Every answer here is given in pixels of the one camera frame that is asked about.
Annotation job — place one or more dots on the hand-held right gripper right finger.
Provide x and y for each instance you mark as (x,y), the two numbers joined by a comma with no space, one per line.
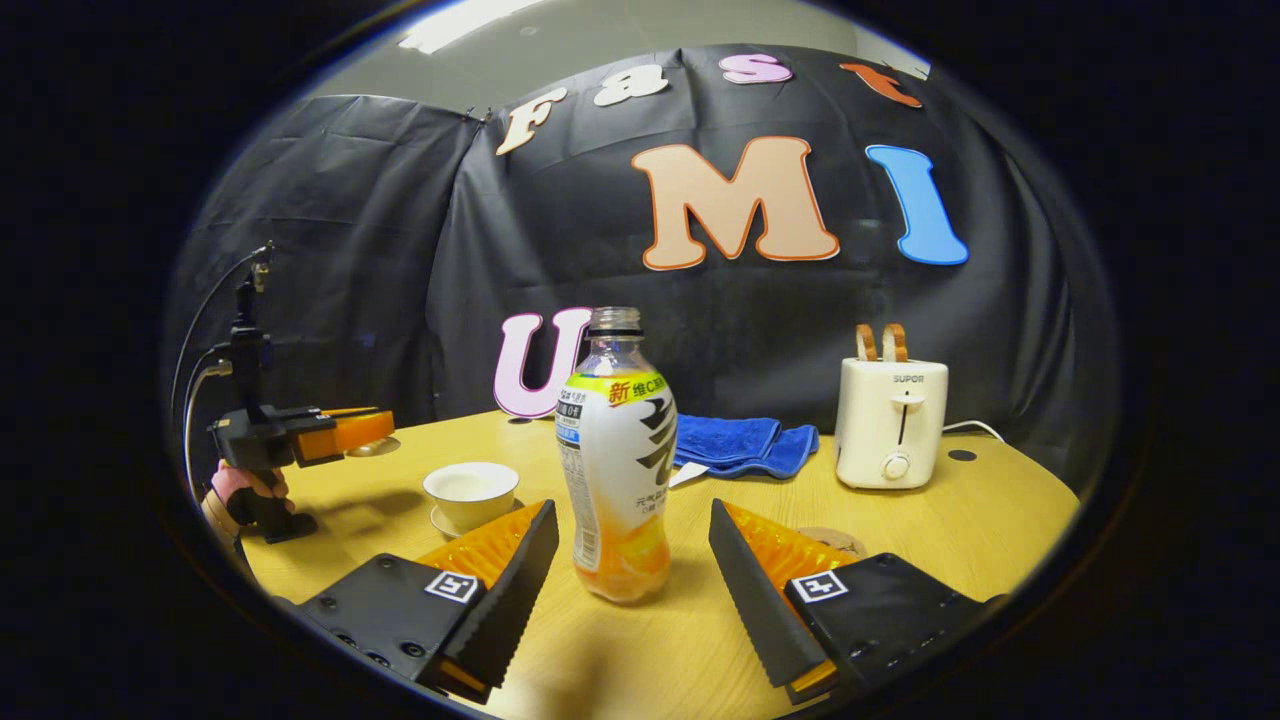
(755,600)

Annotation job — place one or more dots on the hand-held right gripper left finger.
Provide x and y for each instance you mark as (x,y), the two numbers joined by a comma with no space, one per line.
(510,600)

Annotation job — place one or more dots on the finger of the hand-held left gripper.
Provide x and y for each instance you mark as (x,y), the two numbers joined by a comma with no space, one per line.
(350,432)
(350,410)

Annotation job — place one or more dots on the round cork coaster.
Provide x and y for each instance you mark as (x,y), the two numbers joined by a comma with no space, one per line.
(840,542)

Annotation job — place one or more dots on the white teacup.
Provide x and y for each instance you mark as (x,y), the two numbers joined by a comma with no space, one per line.
(470,500)

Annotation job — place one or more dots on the labelled plastic water bottle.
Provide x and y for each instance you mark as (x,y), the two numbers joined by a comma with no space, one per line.
(620,450)

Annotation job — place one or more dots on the white saucer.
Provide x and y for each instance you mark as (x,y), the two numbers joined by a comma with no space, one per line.
(442,523)

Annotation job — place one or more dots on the blue towel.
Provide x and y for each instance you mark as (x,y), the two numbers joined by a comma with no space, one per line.
(740,440)

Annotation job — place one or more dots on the black backdrop cloth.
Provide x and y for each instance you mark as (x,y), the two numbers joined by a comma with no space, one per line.
(400,250)

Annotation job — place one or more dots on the white toaster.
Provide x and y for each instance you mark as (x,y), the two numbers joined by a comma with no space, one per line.
(890,420)

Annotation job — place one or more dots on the toast slice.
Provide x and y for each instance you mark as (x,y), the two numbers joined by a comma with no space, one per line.
(895,343)
(867,343)

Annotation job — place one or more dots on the ceiling light panel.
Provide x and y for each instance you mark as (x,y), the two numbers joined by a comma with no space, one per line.
(470,22)

